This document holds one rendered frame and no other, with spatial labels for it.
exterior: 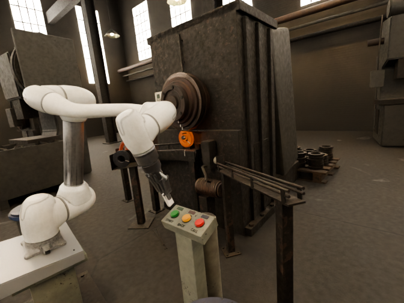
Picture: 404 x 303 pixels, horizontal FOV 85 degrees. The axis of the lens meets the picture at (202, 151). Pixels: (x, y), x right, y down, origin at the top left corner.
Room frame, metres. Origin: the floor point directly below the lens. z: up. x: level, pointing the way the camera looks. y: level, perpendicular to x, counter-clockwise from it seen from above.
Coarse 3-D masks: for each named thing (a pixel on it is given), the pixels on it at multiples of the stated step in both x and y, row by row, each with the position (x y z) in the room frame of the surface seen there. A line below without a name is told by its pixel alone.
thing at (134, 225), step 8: (128, 152) 2.09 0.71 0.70; (120, 160) 2.08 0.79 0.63; (112, 168) 1.91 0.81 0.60; (120, 168) 1.89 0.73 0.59; (136, 168) 1.99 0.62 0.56; (136, 176) 1.96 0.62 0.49; (136, 184) 1.95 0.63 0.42; (136, 192) 1.95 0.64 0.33; (136, 200) 1.95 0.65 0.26; (136, 208) 1.96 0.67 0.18; (136, 216) 1.96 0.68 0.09; (144, 216) 2.00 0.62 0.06; (136, 224) 1.96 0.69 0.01; (144, 224) 1.94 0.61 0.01
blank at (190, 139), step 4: (180, 132) 1.90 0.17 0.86; (184, 132) 1.88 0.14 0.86; (188, 132) 1.84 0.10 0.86; (180, 136) 1.91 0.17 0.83; (188, 136) 1.85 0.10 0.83; (192, 136) 1.84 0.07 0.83; (180, 140) 1.91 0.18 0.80; (184, 140) 1.90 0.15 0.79; (188, 140) 1.85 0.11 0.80; (192, 140) 1.84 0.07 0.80; (184, 144) 1.89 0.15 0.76; (188, 144) 1.85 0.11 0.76
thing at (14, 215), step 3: (21, 204) 1.66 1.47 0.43; (15, 207) 1.61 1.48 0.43; (18, 207) 1.61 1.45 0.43; (12, 210) 1.56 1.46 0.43; (15, 210) 1.55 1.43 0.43; (18, 210) 1.55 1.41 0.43; (9, 213) 1.54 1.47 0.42; (12, 213) 1.50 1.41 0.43; (15, 213) 1.50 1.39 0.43; (18, 213) 1.49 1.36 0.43; (9, 216) 1.49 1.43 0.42; (12, 216) 1.48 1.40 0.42; (15, 216) 1.48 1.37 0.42; (18, 216) 1.47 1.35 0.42; (12, 219) 1.47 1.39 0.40; (15, 219) 1.46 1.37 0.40; (18, 219) 1.46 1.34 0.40; (18, 222) 1.50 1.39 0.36; (18, 225) 1.51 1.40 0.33; (18, 228) 1.52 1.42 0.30; (21, 231) 1.50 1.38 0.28; (21, 234) 1.50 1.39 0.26
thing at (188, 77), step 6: (180, 72) 1.83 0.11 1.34; (168, 78) 1.93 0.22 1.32; (186, 78) 1.79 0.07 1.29; (192, 78) 1.76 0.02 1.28; (192, 84) 1.76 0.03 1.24; (198, 84) 1.77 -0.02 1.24; (162, 90) 1.99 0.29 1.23; (198, 90) 1.72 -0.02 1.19; (198, 96) 1.73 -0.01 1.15; (204, 96) 1.76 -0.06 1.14; (198, 102) 1.73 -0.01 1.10; (204, 102) 1.75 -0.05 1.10; (198, 108) 1.73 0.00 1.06; (204, 108) 1.76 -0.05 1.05; (198, 114) 1.74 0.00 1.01; (198, 120) 1.78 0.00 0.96; (174, 126) 1.92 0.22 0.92; (186, 126) 1.83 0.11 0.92; (192, 126) 1.79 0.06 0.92
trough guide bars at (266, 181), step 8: (224, 168) 1.36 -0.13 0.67; (232, 168) 1.23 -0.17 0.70; (232, 176) 1.23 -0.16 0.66; (240, 176) 1.12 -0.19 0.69; (248, 176) 1.03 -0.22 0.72; (256, 176) 1.08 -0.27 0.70; (264, 176) 1.02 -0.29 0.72; (264, 184) 1.02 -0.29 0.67; (272, 184) 0.83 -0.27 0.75; (280, 184) 0.88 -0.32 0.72; (288, 184) 0.83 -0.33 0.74; (280, 192) 0.78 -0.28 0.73; (288, 192) 0.74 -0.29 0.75; (304, 192) 0.75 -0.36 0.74
